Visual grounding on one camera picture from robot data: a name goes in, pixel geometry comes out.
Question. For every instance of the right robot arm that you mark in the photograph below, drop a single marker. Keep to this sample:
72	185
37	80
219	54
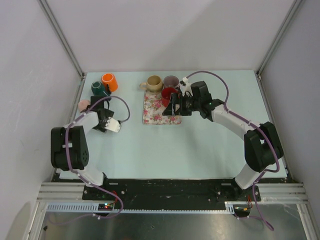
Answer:
262	146

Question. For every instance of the purple mug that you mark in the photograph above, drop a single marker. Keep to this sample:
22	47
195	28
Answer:
171	81

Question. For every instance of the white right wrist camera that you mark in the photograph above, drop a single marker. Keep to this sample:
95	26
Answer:
185	87

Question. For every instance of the floral pattern tray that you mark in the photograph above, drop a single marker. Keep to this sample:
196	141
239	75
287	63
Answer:
153	111

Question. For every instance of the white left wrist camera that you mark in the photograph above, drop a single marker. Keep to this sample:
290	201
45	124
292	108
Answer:
112	125

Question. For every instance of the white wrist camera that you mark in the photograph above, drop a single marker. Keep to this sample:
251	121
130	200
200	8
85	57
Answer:
185	87
112	125

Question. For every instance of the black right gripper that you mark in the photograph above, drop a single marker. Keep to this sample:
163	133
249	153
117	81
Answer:
176	98

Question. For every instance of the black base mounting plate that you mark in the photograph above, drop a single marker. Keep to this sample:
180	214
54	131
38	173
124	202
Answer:
219	189

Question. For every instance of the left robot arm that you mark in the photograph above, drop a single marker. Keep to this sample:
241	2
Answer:
70	149

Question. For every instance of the aluminium frame rail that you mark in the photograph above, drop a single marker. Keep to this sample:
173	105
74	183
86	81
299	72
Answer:
271	193

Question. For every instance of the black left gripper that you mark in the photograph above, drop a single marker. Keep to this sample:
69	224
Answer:
101	127

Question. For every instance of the pink ceramic mug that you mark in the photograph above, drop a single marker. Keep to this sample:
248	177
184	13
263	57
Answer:
83	105

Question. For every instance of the orange mug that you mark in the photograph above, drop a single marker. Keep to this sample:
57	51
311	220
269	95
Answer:
109	80

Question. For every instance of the dark green mug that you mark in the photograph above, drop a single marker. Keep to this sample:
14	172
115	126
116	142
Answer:
98	89

